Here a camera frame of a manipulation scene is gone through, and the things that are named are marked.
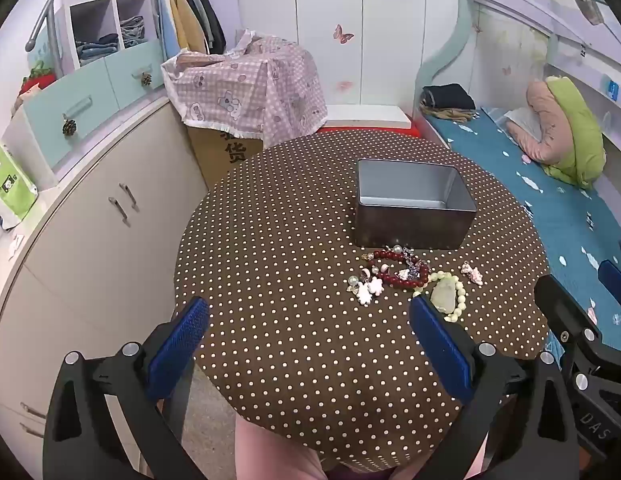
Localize white wardrobe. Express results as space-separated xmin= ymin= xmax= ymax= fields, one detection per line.
xmin=234 ymin=0 xmax=460 ymax=117

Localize teal bed frame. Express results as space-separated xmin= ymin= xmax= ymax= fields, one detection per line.
xmin=415 ymin=0 xmax=621 ymax=116

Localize tan folded garment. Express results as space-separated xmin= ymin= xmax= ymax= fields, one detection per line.
xmin=421 ymin=104 xmax=477 ymax=124

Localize brown polka dot tablecloth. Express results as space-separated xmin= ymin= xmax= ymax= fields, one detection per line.
xmin=173 ymin=130 xmax=551 ymax=473

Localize white board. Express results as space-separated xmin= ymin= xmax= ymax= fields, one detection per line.
xmin=318 ymin=104 xmax=411 ymax=130

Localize pink and green pillow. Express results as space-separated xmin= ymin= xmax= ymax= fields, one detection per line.
xmin=505 ymin=76 xmax=607 ymax=190

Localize folded light denim garment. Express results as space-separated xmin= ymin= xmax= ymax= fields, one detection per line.
xmin=119 ymin=16 xmax=146 ymax=48

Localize person's leg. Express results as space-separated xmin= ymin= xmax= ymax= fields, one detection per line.
xmin=234 ymin=412 xmax=331 ymax=480

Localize cardboard box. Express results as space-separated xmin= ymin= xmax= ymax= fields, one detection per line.
xmin=186 ymin=122 xmax=265 ymax=190

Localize teal drawer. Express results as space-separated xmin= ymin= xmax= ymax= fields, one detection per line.
xmin=104 ymin=40 xmax=166 ymax=111
xmin=22 ymin=60 xmax=116 ymax=170

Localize red mat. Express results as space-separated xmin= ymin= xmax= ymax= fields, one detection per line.
xmin=315 ymin=120 xmax=422 ymax=139

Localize pink checked cloth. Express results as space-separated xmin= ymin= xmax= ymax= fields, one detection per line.
xmin=161 ymin=29 xmax=327 ymax=142

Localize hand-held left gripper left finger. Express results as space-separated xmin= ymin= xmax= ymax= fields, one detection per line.
xmin=43 ymin=296 xmax=211 ymax=480

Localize hanging light blue garment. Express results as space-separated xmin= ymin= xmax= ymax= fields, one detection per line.
xmin=149 ymin=0 xmax=181 ymax=61

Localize white flower charm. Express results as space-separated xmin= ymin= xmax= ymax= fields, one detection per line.
xmin=355 ymin=276 xmax=386 ymax=306

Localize grey metal pole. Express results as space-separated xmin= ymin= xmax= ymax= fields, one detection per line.
xmin=24 ymin=0 xmax=81 ymax=52

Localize grey metal tin box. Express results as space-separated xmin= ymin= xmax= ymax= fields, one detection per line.
xmin=354 ymin=158 xmax=478 ymax=251

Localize red bead bracelet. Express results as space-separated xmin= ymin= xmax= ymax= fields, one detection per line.
xmin=367 ymin=249 xmax=430 ymax=291

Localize pale green bead bracelet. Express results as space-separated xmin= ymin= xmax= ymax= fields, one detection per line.
xmin=413 ymin=270 xmax=466 ymax=323

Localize black folded garment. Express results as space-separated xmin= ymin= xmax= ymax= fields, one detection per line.
xmin=422 ymin=83 xmax=476 ymax=111

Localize folded jeans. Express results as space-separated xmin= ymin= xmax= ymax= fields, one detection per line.
xmin=74 ymin=33 xmax=120 ymax=66

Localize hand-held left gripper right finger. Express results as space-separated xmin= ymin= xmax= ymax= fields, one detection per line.
xmin=409 ymin=295 xmax=580 ymax=480

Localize green packet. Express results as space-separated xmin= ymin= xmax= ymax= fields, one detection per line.
xmin=0 ymin=140 xmax=39 ymax=222

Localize hanging yellow garment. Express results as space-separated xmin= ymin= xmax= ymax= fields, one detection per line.
xmin=168 ymin=0 xmax=208 ymax=56

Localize hanging dark garments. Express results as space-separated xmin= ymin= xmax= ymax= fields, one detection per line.
xmin=183 ymin=0 xmax=227 ymax=55

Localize beige cabinet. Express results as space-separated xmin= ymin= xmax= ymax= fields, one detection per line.
xmin=0 ymin=95 xmax=212 ymax=466

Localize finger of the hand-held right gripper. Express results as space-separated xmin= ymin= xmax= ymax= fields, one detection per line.
xmin=535 ymin=274 xmax=605 ymax=357
xmin=597 ymin=259 xmax=621 ymax=305

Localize red green cloth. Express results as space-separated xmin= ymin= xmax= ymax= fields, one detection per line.
xmin=18 ymin=60 xmax=57 ymax=97

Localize white pillow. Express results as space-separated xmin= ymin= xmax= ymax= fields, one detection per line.
xmin=505 ymin=109 xmax=542 ymax=135

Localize blue patterned bed sheet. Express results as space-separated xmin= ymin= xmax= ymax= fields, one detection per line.
xmin=423 ymin=105 xmax=621 ymax=361

